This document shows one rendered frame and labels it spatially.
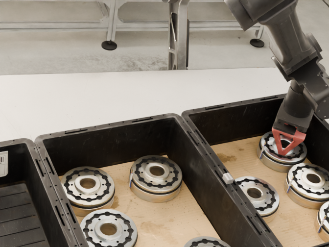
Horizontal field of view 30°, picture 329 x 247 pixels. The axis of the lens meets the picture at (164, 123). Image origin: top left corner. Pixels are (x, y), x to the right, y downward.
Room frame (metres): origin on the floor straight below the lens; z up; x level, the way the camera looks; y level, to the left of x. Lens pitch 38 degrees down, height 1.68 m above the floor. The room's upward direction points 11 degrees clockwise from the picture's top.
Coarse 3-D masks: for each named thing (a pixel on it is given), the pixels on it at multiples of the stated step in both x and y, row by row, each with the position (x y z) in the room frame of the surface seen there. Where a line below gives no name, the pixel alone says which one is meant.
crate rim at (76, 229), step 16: (80, 128) 0.88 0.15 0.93; (96, 128) 0.89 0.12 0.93; (112, 128) 0.91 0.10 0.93; (192, 144) 0.90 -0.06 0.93; (48, 160) 0.78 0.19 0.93; (208, 160) 0.86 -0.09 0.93; (64, 192) 0.72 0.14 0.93; (64, 208) 0.68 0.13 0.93; (240, 208) 0.76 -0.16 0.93; (256, 224) 0.72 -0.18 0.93; (80, 240) 0.62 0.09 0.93
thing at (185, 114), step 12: (276, 96) 1.12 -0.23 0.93; (204, 108) 1.02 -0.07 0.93; (216, 108) 1.03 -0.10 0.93; (228, 108) 1.04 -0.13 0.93; (324, 120) 1.06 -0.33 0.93; (192, 132) 0.94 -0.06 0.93; (204, 144) 0.91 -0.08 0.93; (216, 156) 0.88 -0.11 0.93; (240, 192) 0.80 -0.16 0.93; (252, 204) 0.77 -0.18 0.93; (252, 216) 0.74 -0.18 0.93; (264, 228) 0.72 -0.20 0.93; (276, 240) 0.70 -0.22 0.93
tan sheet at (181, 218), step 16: (112, 176) 0.88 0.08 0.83; (128, 176) 0.89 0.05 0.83; (128, 192) 0.84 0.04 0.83; (112, 208) 0.79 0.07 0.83; (128, 208) 0.80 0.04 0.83; (144, 208) 0.81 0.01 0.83; (160, 208) 0.82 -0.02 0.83; (176, 208) 0.82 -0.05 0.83; (192, 208) 0.83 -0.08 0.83; (144, 224) 0.77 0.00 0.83; (160, 224) 0.78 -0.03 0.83; (176, 224) 0.78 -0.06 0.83; (192, 224) 0.79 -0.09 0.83; (208, 224) 0.80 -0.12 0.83; (144, 240) 0.73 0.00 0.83; (160, 240) 0.74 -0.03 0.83; (176, 240) 0.75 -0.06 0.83
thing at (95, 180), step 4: (80, 176) 0.82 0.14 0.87; (84, 176) 0.83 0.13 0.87; (88, 176) 0.83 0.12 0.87; (92, 176) 0.83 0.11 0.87; (76, 180) 0.81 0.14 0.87; (80, 180) 0.81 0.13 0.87; (92, 180) 0.82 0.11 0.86; (96, 180) 0.82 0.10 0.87; (76, 184) 0.80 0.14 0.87; (96, 184) 0.81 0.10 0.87; (100, 184) 0.81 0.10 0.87; (76, 188) 0.79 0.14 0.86; (80, 188) 0.79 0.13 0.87; (84, 188) 0.79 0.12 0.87; (92, 188) 0.80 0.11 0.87; (96, 188) 0.80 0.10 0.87; (80, 192) 0.79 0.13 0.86; (84, 192) 0.79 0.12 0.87; (88, 192) 0.79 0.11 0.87; (92, 192) 0.79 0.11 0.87
